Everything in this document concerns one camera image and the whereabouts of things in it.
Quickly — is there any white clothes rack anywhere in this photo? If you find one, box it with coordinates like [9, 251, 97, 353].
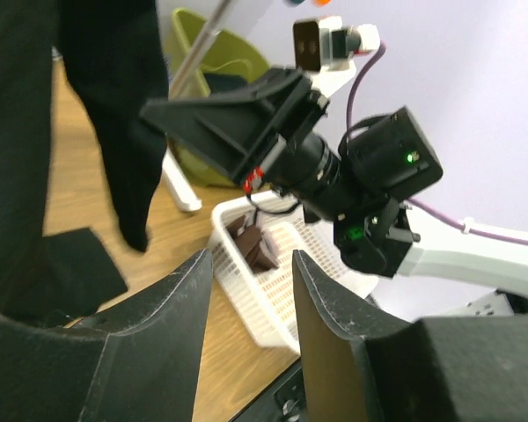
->
[160, 0, 237, 215]

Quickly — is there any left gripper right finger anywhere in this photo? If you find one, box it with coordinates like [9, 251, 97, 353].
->
[292, 251, 528, 421]

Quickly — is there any black hanging garment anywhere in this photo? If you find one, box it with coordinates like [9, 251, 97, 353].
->
[0, 1, 169, 327]

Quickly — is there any green laundry bin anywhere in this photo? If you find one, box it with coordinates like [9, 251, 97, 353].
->
[164, 8, 270, 187]

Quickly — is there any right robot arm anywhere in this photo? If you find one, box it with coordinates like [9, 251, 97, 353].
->
[141, 68, 528, 299]

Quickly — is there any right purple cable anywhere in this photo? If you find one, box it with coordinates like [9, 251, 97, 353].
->
[345, 39, 528, 247]

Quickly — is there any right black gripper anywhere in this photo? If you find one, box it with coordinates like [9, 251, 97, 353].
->
[140, 68, 329, 189]

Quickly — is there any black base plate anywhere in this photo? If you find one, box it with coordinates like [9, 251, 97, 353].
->
[231, 359, 309, 422]

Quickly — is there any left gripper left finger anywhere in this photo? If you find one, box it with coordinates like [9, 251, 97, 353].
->
[0, 250, 213, 421]

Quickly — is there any white perforated basket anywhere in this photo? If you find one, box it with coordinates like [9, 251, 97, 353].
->
[208, 197, 378, 353]

